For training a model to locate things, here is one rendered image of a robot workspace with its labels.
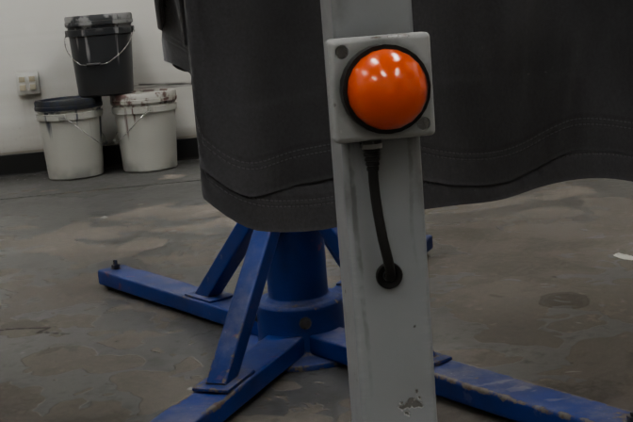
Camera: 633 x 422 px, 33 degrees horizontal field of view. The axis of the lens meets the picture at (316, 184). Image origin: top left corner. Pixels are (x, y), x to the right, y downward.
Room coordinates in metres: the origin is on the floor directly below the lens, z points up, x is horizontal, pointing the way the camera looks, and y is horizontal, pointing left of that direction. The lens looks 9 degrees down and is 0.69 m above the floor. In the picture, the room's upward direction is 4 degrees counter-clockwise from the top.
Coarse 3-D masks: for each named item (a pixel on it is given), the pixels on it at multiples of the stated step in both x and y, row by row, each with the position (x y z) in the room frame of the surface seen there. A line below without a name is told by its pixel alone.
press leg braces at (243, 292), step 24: (240, 240) 2.29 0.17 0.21; (264, 240) 2.01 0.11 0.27; (336, 240) 2.03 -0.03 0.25; (216, 264) 2.38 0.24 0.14; (264, 264) 1.99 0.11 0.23; (216, 288) 2.41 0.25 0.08; (240, 288) 1.95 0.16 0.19; (240, 312) 1.91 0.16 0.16; (240, 336) 1.87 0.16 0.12; (216, 360) 1.85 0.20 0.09; (240, 360) 1.87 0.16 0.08; (216, 384) 1.81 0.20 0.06
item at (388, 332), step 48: (336, 0) 0.52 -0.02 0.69; (384, 0) 0.53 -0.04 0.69; (336, 48) 0.51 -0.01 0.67; (336, 96) 0.51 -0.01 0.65; (432, 96) 0.52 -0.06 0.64; (336, 144) 0.54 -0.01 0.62; (384, 144) 0.53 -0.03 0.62; (336, 192) 0.55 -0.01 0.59; (384, 192) 0.53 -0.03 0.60; (384, 288) 0.53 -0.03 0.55; (384, 336) 0.53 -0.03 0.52; (384, 384) 0.53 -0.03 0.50; (432, 384) 0.53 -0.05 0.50
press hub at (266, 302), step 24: (288, 240) 2.11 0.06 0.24; (312, 240) 2.12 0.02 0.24; (288, 264) 2.11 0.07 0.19; (312, 264) 2.12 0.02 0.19; (288, 288) 2.11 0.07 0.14; (312, 288) 2.11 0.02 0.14; (264, 312) 2.11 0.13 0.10; (288, 312) 2.08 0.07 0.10; (312, 312) 2.08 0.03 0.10; (336, 312) 2.12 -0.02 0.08; (264, 336) 2.12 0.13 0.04; (288, 336) 2.08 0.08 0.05; (312, 360) 2.05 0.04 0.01
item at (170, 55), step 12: (156, 0) 0.85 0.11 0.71; (168, 0) 0.86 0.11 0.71; (156, 12) 0.86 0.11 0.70; (168, 12) 0.87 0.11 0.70; (168, 24) 0.88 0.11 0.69; (168, 36) 0.89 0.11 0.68; (180, 36) 0.87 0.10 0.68; (168, 48) 0.89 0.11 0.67; (180, 48) 0.88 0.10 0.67; (168, 60) 0.89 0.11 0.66; (180, 60) 0.88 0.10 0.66
